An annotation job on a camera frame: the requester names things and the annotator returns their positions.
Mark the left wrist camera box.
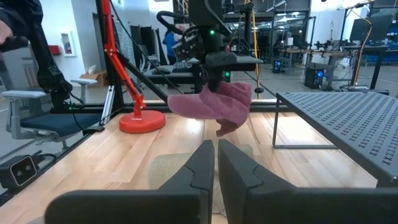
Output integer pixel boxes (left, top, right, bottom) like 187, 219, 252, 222
172, 30, 206, 62

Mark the small black depth camera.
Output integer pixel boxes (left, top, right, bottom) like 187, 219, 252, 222
0, 154, 40, 191

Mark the black left arm hose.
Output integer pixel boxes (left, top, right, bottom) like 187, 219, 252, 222
156, 11, 189, 35

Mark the maroon baseball cap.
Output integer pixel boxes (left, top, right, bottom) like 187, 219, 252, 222
167, 81, 253, 138

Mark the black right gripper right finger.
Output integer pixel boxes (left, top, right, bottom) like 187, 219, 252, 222
218, 139, 398, 224

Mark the cardboard box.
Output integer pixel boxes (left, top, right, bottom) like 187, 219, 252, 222
80, 70, 108, 88

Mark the person's hand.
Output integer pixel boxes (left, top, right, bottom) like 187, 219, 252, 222
0, 20, 14, 45

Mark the silver aluminium bar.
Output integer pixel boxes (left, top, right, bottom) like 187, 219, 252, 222
101, 85, 115, 125

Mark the white framed cabinet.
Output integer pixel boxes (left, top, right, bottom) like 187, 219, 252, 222
60, 30, 77, 57

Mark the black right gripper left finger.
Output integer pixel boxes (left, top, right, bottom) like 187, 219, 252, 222
45, 139, 215, 224

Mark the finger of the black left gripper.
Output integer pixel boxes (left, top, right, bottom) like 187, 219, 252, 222
207, 68, 217, 91
216, 68, 225, 93

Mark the black computer monitor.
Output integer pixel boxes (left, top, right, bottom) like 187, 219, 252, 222
349, 15, 393, 43

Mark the red lamp stand round base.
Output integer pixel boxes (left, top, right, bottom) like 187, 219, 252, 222
101, 0, 167, 134

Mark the beige baseball cap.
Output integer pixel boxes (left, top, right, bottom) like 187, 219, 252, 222
147, 144, 254, 190

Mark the black computer tower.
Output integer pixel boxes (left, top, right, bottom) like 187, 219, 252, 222
303, 63, 326, 90

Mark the person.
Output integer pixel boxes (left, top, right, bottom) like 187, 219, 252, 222
0, 0, 74, 94
161, 29, 178, 66

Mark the black rig frame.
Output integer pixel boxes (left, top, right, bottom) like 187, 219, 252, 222
49, 0, 280, 134

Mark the white office chair blue seat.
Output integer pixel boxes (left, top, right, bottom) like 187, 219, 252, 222
0, 77, 103, 150

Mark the black perforated metal shelf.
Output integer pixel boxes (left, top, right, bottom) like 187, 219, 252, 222
272, 91, 398, 187

